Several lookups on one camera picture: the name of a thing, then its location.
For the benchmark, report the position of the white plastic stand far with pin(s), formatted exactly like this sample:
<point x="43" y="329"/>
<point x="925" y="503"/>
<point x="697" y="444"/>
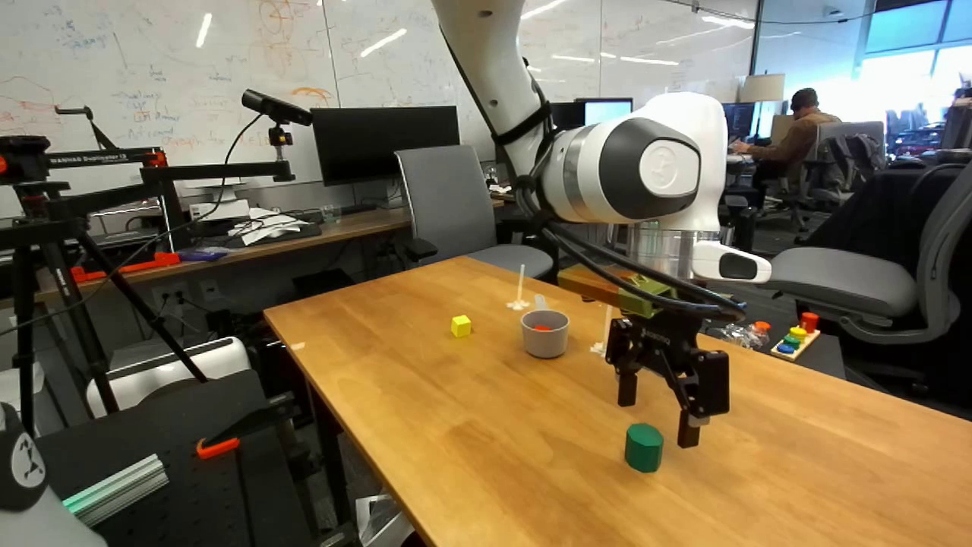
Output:
<point x="517" y="303"/>

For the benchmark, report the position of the seated person in background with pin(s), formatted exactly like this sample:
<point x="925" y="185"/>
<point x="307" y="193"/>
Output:
<point x="784" y="155"/>

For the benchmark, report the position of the grey office chair middle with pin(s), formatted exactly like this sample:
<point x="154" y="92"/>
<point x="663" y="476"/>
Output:
<point x="450" y="211"/>

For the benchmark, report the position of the black cap with logo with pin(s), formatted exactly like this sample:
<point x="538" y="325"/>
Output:
<point x="21" y="470"/>

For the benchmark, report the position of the black camera tripod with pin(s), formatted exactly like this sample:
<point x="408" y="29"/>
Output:
<point x="43" y="232"/>

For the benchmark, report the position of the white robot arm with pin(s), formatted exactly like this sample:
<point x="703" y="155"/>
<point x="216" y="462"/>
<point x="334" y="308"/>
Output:
<point x="633" y="197"/>

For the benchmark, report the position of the colourful stacking toy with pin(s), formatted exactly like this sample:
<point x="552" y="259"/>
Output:
<point x="797" y="336"/>

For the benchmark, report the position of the yellow wooden cube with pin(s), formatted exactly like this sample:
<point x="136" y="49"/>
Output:
<point x="459" y="325"/>

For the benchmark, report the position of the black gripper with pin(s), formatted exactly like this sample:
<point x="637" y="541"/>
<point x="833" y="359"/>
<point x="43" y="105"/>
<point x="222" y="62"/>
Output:
<point x="666" y="344"/>

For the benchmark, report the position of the grey office chair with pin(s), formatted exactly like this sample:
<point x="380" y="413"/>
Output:
<point x="450" y="211"/>
<point x="876" y="300"/>

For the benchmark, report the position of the grey office chair right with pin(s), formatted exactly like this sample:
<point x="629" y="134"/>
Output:
<point x="876" y="300"/>

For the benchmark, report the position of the green octagonal wooden block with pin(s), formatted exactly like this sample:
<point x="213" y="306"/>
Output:
<point x="644" y="447"/>

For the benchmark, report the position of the white plastic stand near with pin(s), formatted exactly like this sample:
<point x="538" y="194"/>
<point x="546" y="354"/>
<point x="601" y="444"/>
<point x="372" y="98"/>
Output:
<point x="600" y="348"/>

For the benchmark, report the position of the orange clamp handle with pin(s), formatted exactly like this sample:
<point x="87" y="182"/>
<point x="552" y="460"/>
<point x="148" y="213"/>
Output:
<point x="209" y="450"/>

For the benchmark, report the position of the silver aluminium bar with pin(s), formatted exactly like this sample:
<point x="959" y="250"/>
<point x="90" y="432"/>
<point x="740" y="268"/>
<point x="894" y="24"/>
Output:
<point x="120" y="489"/>

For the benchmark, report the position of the grey measuring cup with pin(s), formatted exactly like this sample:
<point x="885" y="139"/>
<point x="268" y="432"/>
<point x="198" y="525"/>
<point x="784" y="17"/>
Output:
<point x="546" y="344"/>

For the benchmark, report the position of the black computer monitor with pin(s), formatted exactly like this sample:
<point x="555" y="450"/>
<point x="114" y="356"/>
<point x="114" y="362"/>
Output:
<point x="358" y="142"/>

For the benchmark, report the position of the black camera on boom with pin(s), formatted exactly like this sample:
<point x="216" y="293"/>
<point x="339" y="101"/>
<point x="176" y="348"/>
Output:
<point x="274" y="106"/>

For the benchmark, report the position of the red wooden cube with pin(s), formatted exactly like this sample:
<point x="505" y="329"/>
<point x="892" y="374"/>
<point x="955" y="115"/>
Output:
<point x="546" y="325"/>

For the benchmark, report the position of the white plastic stand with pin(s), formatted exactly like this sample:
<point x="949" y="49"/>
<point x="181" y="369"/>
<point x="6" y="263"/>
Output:
<point x="517" y="303"/>
<point x="600" y="348"/>

